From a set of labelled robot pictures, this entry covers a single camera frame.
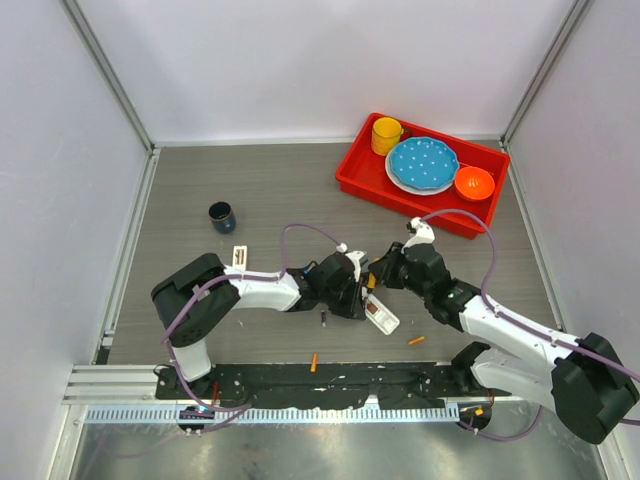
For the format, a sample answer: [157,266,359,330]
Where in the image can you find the purple cable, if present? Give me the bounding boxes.
[424,208,640,442]
[159,223,346,346]

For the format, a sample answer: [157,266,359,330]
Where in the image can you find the aluminium frame rail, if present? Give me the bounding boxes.
[62,363,171,405]

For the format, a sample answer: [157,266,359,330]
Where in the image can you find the orange battery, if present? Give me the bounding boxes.
[407,336,426,346]
[310,352,319,373]

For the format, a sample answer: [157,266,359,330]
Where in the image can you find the grey plate underneath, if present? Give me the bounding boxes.
[385,154,454,196]

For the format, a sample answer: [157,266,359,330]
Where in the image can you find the dark blue mug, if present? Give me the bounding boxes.
[208,201,236,234]

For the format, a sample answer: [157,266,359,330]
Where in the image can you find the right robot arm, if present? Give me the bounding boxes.
[369,243,639,445]

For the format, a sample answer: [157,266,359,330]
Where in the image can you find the orange handle screwdriver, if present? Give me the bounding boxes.
[366,272,377,291]

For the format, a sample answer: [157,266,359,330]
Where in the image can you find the white remote orange batteries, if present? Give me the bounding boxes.
[232,245,248,271]

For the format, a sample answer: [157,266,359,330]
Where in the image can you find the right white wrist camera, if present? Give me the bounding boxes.
[401,217,435,252]

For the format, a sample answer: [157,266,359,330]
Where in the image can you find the slotted cable duct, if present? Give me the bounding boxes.
[84,403,459,425]

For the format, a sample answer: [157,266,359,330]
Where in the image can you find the orange bowl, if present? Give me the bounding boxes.
[454,166,495,202]

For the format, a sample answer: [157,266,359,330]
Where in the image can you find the blue dotted plate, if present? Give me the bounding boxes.
[389,137,460,190]

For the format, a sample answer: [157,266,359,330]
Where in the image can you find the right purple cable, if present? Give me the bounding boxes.
[424,208,640,442]

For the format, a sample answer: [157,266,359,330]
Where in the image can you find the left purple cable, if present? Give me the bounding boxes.
[159,223,346,346]

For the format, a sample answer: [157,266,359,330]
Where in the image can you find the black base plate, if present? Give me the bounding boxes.
[154,361,501,409]

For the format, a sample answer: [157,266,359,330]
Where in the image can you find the yellow mug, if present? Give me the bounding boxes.
[371,117,412,156]

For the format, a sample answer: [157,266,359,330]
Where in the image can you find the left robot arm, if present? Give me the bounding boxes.
[151,251,366,399]

